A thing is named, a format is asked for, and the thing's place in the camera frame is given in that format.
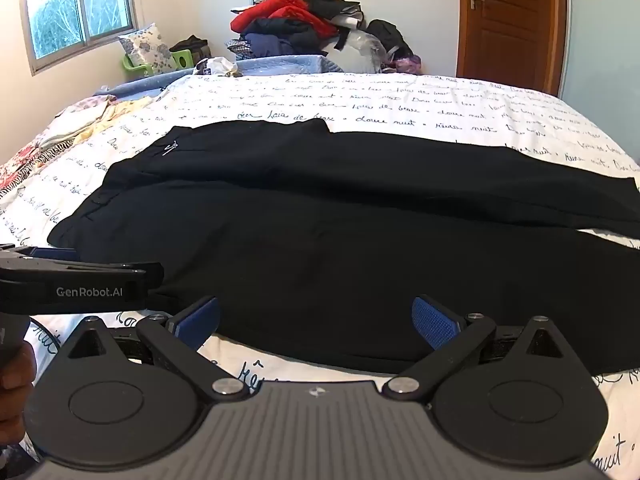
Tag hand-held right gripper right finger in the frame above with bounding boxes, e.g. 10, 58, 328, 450
382, 296, 577, 403

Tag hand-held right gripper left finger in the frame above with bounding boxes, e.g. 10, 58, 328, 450
62, 296, 251, 402

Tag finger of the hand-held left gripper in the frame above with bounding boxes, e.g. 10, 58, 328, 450
0, 243, 81, 267

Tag black pants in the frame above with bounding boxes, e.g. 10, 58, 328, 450
47, 119, 640, 376

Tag person's left hand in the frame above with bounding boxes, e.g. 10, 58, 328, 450
0, 342, 37, 446

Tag pale yellow cloth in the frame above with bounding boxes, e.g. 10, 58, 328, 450
75, 97, 157, 137

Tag white script-printed bedspread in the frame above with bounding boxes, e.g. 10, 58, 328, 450
0, 72, 640, 480

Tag floral pillow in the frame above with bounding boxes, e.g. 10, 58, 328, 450
118, 22, 175, 79

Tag green plastic seat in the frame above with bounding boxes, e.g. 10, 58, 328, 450
122, 49, 196, 81

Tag white printed cloth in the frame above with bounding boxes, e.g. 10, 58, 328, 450
194, 56, 237, 77

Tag window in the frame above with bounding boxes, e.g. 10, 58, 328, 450
20, 0, 139, 77

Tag dark bag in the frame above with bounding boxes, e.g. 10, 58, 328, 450
170, 35, 211, 63

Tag purple cloth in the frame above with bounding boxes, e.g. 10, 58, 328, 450
387, 55, 422, 75

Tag blue blanket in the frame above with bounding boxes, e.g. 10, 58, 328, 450
92, 54, 346, 102

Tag clear plastic bag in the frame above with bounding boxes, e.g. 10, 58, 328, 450
330, 30, 389, 75

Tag black backpack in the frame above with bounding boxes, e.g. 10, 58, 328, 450
366, 19, 414, 61

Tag brown wooden door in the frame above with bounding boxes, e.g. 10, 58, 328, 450
456, 0, 569, 97

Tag pile of clothes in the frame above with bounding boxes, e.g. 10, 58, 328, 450
227, 0, 369, 59

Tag black cable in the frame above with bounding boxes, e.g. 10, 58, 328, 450
29, 316, 64, 352

